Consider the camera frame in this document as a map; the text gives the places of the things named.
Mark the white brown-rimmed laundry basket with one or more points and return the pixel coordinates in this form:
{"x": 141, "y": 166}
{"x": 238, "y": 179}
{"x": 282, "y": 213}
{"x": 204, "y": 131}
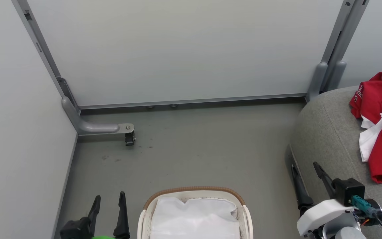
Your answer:
{"x": 194, "y": 190}

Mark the grey fabric sofa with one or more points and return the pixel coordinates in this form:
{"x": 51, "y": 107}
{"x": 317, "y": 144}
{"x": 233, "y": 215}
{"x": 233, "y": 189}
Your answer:
{"x": 330, "y": 132}

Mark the grey partition post with foot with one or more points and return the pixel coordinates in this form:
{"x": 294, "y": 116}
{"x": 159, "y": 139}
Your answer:
{"x": 91, "y": 127}

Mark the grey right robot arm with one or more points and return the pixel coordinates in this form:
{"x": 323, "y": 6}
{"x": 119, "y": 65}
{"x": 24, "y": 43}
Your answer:
{"x": 347, "y": 229}

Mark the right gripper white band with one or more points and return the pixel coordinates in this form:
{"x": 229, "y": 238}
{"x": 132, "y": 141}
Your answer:
{"x": 320, "y": 215}

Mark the grey double partition post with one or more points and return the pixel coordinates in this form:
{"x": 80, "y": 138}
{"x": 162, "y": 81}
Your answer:
{"x": 330, "y": 66}

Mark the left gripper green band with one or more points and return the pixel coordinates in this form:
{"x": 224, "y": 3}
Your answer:
{"x": 76, "y": 229}

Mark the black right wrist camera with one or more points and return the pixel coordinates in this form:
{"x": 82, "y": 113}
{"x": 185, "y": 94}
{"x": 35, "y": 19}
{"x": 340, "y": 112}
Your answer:
{"x": 348, "y": 191}

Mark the white cloth basket liner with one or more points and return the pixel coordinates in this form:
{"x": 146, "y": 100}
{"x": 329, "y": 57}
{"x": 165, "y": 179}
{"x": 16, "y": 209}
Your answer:
{"x": 194, "y": 219}

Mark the grey partition bottom rail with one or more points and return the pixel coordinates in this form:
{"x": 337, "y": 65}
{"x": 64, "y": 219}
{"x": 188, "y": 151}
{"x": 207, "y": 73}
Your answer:
{"x": 191, "y": 101}

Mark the black caster wheel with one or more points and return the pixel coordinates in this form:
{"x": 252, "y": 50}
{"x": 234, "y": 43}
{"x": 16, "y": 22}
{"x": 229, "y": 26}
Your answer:
{"x": 130, "y": 138}

